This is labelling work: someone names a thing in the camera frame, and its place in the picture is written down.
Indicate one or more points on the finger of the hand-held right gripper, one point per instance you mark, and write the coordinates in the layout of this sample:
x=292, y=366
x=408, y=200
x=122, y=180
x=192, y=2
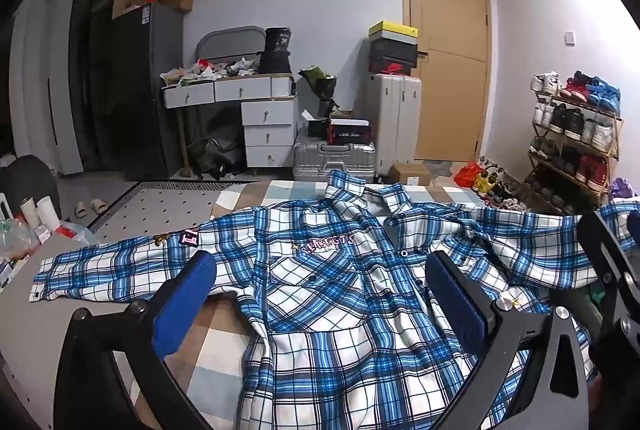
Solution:
x=612, y=270
x=635, y=232

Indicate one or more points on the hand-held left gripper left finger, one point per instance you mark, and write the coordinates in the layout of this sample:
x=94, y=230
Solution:
x=185, y=305

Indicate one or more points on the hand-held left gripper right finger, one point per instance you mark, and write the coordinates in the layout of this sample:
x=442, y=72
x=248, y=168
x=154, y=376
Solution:
x=457, y=305

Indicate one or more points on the blue white plaid shirt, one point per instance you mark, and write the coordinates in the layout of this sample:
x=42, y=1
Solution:
x=350, y=285

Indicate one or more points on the purple cloth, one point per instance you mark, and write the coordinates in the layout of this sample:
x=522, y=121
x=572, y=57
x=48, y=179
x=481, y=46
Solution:
x=622, y=189

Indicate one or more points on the brown blue checkered bed sheet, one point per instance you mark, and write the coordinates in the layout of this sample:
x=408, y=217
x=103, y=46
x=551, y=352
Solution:
x=225, y=345

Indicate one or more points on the patterned grey rug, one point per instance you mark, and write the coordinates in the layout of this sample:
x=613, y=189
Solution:
x=165, y=207

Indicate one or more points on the pile of floor shoes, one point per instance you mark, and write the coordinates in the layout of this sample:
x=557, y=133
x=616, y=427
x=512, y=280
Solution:
x=500, y=185

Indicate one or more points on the wooden shoe rack with shoes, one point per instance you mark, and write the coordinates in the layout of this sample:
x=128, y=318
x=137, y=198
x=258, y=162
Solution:
x=575, y=120

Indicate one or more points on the red plastic bag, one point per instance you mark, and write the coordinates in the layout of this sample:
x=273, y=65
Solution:
x=467, y=175

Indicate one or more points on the small cardboard box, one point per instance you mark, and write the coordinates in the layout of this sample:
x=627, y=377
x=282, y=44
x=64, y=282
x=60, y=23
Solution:
x=410, y=175

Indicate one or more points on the black bag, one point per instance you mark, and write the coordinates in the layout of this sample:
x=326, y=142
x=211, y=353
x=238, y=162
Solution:
x=215, y=152

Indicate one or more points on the grey mattress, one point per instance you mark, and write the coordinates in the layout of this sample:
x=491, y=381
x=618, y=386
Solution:
x=30, y=335

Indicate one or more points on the white cup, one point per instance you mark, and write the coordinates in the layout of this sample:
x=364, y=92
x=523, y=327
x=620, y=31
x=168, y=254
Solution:
x=29, y=212
x=47, y=210

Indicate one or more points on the clear plastic bag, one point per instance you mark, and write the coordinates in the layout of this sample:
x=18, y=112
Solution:
x=17, y=237

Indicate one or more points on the white drawer unit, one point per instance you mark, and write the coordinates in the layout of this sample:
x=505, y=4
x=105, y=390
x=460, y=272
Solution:
x=267, y=135

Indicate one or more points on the silver suitcase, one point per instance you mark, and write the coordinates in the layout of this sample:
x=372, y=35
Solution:
x=330, y=162

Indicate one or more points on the white suitcase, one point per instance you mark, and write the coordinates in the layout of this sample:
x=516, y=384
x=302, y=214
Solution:
x=392, y=125

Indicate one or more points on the black chair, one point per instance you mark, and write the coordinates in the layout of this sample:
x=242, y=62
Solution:
x=30, y=180

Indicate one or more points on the black shoe box red trim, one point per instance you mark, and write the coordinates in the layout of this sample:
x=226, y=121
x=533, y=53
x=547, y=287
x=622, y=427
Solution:
x=350, y=132

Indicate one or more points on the grey fridge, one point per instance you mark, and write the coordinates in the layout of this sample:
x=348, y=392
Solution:
x=147, y=90

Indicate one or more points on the small open black box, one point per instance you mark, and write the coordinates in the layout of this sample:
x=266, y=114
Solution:
x=315, y=126

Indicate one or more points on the white dressing table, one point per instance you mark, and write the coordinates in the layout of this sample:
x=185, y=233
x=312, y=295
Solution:
x=240, y=89

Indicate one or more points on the pile of table clutter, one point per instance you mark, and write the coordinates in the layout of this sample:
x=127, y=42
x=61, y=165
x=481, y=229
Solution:
x=210, y=69

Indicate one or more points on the dark wardrobe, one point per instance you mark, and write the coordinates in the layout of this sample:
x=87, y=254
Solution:
x=95, y=85

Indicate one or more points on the wooden door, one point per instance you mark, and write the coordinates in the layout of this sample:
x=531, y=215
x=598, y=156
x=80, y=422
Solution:
x=450, y=60

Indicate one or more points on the black wrapped bouquet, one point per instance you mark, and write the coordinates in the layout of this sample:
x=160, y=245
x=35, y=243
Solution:
x=322, y=85

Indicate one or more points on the white wardrobe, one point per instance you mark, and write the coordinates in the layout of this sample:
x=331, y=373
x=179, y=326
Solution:
x=45, y=85

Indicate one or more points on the grey arched mirror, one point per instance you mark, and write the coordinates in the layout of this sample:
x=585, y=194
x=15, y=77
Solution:
x=225, y=42

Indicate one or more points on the yellow shoe box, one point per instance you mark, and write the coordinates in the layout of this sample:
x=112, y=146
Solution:
x=392, y=31

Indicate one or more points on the white light switch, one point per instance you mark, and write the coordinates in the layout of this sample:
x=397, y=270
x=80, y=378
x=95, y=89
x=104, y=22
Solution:
x=570, y=38

